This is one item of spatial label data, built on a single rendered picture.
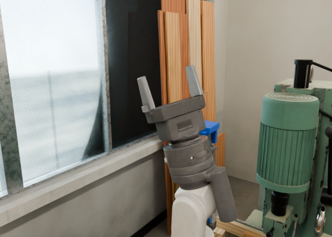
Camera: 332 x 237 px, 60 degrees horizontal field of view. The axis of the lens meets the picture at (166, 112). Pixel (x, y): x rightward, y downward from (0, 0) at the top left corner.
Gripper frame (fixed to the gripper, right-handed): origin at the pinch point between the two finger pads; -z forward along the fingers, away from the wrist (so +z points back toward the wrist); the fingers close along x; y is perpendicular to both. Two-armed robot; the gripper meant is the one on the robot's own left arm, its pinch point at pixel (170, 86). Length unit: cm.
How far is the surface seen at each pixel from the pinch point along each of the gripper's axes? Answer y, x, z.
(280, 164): -18, 43, 33
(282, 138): -16, 44, 25
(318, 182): -25, 68, 51
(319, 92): -18, 70, 16
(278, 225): -25, 42, 57
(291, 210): -27, 52, 56
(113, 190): -166, 24, 65
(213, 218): -114, 72, 95
